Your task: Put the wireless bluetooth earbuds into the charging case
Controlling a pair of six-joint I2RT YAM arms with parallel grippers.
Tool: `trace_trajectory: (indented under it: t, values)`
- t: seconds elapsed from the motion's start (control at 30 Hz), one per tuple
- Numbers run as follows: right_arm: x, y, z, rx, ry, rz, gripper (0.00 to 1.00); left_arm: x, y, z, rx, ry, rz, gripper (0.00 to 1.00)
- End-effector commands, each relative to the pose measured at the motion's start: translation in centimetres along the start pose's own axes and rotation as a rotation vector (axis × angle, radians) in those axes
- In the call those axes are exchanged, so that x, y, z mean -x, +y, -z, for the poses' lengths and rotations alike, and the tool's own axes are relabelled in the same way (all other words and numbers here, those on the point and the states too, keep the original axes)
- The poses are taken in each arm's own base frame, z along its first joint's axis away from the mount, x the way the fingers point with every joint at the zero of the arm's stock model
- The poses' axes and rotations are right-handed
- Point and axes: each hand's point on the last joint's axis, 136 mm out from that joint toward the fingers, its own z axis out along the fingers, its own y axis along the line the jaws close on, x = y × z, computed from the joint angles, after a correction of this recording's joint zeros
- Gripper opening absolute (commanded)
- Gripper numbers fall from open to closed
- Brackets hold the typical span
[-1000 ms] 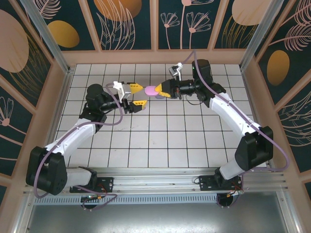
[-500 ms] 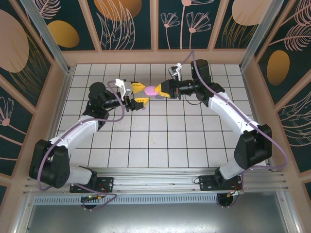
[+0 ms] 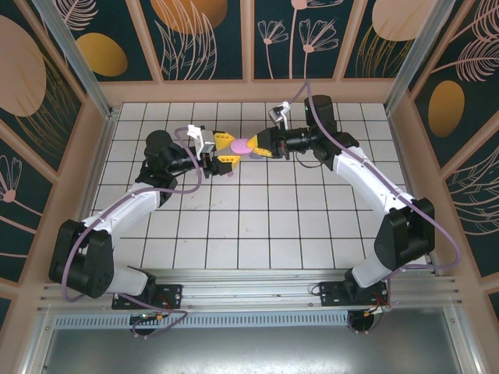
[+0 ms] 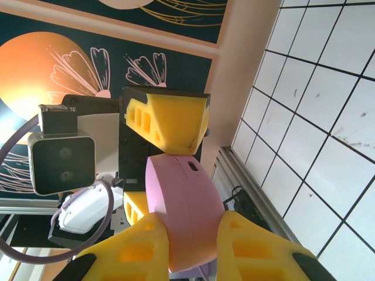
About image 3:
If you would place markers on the aluminium side rail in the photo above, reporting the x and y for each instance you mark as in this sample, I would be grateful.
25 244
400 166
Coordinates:
405 163
95 183

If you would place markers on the aluminium corner post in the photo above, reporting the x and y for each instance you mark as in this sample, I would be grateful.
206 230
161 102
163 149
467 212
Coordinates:
413 58
74 58

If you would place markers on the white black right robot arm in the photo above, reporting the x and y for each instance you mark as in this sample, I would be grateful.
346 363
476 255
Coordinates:
370 175

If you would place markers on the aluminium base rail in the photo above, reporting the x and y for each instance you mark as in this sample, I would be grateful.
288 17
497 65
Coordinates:
249 288

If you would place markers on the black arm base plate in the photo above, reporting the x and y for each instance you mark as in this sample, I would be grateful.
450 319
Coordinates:
331 294
171 296

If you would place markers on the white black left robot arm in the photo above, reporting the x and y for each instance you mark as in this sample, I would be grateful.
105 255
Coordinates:
128 204

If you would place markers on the grey metal sheet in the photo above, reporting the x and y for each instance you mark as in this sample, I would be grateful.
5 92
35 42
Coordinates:
249 350

